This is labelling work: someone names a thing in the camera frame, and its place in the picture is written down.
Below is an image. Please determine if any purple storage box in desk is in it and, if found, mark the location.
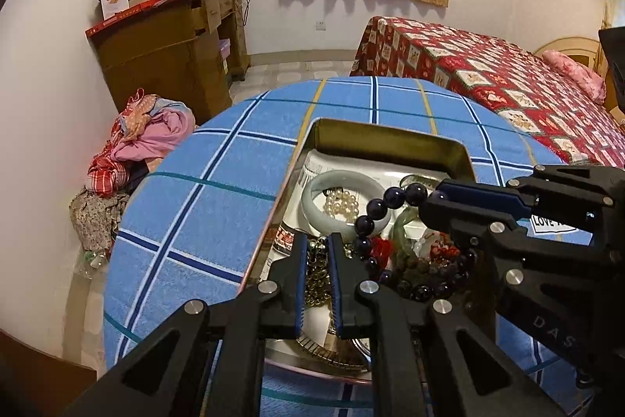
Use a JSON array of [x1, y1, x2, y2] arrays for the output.
[[219, 38, 231, 61]]

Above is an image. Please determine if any red patchwork bed quilt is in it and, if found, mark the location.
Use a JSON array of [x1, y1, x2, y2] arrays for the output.
[[352, 16, 624, 167]]

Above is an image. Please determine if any pink pillow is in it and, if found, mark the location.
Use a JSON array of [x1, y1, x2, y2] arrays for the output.
[[541, 50, 607, 105]]

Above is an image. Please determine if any pink clothes pile on floor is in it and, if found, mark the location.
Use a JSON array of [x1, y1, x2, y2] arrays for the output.
[[86, 88, 196, 197]]

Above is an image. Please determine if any silver wrist watch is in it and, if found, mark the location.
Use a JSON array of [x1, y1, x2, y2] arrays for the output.
[[296, 329, 369, 372]]

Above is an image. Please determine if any red tassel charm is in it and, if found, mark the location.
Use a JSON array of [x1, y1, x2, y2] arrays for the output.
[[370, 236, 394, 270]]

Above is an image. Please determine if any pink metal tin box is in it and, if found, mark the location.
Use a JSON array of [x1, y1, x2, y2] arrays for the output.
[[244, 118, 475, 383]]

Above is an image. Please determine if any dark blue bead bracelet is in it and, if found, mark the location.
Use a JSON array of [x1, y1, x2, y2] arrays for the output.
[[353, 182, 482, 303]]

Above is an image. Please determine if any blue plaid tablecloth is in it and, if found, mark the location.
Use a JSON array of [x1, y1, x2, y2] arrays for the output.
[[104, 76, 557, 366]]

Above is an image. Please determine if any brown wooden desk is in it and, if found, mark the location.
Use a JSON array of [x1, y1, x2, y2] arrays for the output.
[[87, 0, 249, 124]]

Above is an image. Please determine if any pale white jade bangle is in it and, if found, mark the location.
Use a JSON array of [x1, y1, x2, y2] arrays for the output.
[[300, 170, 384, 243]]

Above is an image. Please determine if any gold bead chain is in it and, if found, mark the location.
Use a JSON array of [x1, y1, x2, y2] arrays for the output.
[[303, 236, 338, 308]]

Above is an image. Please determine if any long red flat box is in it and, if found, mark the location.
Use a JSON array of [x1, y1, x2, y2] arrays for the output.
[[85, 0, 160, 38]]

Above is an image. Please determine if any cream wooden headboard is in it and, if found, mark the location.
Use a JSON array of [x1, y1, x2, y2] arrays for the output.
[[534, 36, 624, 127]]

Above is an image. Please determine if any white pearl necklace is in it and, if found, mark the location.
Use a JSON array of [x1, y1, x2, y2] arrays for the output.
[[321, 186, 363, 225]]

